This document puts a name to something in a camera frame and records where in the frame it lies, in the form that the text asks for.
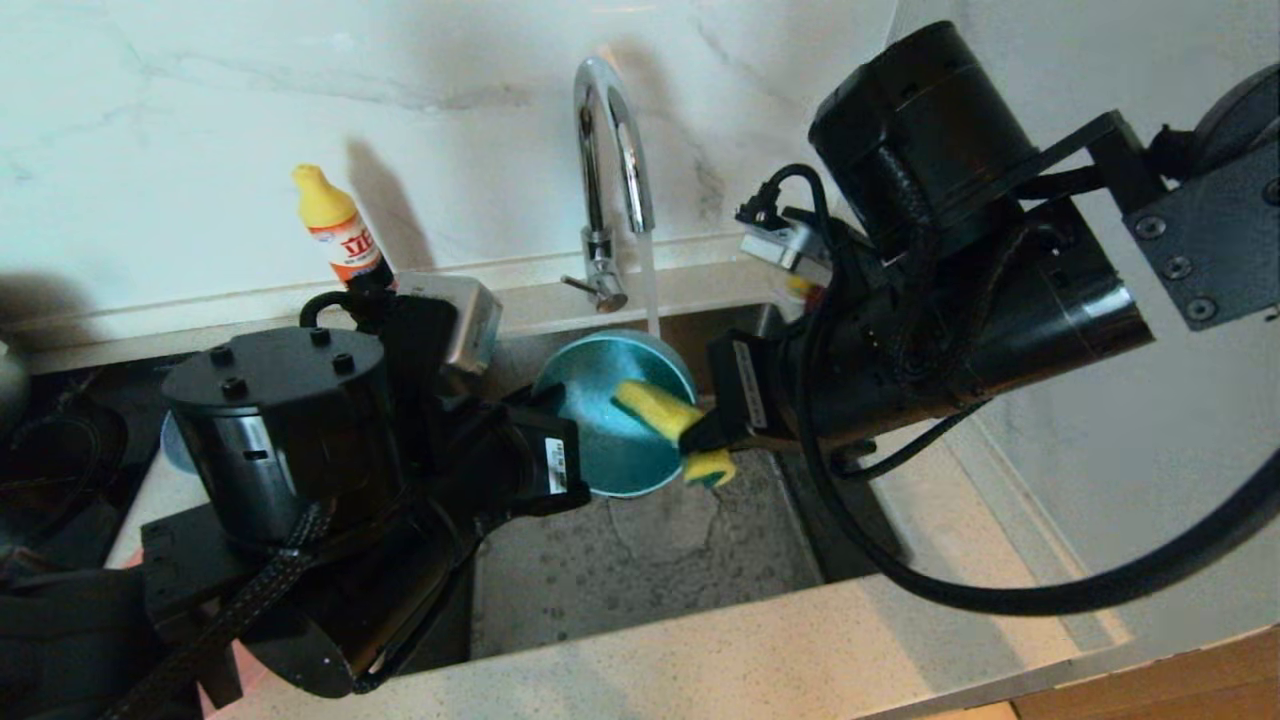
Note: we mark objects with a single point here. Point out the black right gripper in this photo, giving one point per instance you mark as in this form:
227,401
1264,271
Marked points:
950,330

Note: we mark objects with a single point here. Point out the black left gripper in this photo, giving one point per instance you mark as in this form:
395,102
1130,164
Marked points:
290,430

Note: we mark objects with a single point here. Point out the yellow green sponge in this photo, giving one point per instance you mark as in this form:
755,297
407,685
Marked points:
660,405

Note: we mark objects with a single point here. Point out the teal plastic bowl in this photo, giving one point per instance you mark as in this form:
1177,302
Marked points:
600,450

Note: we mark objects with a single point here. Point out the chrome gooseneck faucet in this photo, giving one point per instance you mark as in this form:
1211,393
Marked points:
595,200

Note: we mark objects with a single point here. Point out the yellow-capped orange dish soap bottle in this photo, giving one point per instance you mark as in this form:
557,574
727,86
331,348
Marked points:
330,210

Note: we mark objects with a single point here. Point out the blue plastic plate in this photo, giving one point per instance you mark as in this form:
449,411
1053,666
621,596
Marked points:
172,450

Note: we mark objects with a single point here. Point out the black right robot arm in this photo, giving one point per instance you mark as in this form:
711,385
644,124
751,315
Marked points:
1220,240

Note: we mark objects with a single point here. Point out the stainless steel sink basin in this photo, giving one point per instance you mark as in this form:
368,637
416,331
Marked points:
650,570

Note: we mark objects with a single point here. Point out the yellow pear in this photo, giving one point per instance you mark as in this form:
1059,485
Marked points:
800,288

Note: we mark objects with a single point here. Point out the black induction cooktop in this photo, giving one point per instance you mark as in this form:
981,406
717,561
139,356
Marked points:
140,400

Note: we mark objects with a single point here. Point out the wooden cabinet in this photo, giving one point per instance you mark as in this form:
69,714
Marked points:
1180,690

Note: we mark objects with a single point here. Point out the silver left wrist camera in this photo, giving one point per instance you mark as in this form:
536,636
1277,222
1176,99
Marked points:
470,320

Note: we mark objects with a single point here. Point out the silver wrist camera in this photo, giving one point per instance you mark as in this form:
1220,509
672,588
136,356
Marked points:
470,320
790,245

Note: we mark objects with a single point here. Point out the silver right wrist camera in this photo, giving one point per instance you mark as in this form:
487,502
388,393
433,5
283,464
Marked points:
790,245

